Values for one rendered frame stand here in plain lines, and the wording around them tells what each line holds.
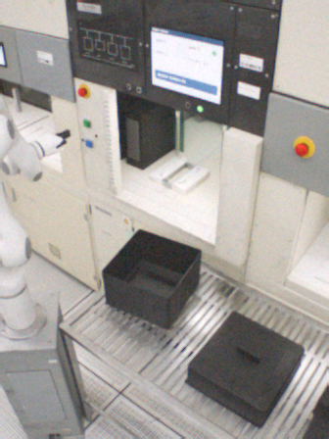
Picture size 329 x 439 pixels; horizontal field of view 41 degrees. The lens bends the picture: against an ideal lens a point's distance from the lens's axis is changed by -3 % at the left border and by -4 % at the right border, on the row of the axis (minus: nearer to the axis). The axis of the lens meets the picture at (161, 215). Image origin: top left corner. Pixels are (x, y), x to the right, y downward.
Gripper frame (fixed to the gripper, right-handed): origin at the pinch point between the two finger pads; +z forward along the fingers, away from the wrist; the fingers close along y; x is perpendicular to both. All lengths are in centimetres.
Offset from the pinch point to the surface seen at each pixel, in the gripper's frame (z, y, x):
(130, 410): -32, 54, -120
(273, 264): 12, 93, -29
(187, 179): 39, 35, -30
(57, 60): 11.7, -14.0, 26.1
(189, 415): -49, 99, -44
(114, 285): -30, 52, -31
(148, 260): -3, 46, -42
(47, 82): 11.7, -22.9, 13.9
